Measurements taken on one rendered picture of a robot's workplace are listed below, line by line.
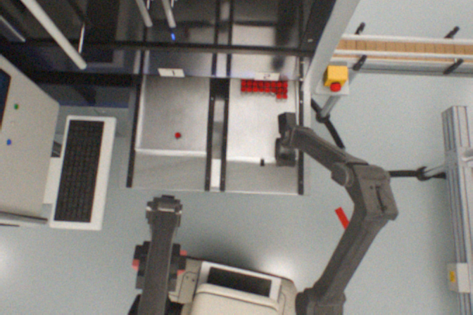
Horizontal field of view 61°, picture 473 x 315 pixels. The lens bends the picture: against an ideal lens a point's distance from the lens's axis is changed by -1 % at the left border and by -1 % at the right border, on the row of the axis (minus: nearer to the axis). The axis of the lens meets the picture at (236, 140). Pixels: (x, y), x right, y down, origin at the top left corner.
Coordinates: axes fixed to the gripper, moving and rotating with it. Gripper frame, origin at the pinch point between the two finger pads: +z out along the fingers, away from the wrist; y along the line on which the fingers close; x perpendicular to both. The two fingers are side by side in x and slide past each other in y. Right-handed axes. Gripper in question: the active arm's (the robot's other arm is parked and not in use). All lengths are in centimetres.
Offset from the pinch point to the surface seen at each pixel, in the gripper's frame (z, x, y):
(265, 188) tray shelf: 4.2, 6.4, -9.9
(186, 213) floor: 91, 46, -3
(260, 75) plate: -14.3, 8.8, 26.6
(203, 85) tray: -0.4, 30.1, 30.0
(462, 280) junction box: 42, -80, -40
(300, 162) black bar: 1.4, -6.7, -0.6
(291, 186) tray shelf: 4.2, -3.4, -8.9
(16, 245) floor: 92, 142, -23
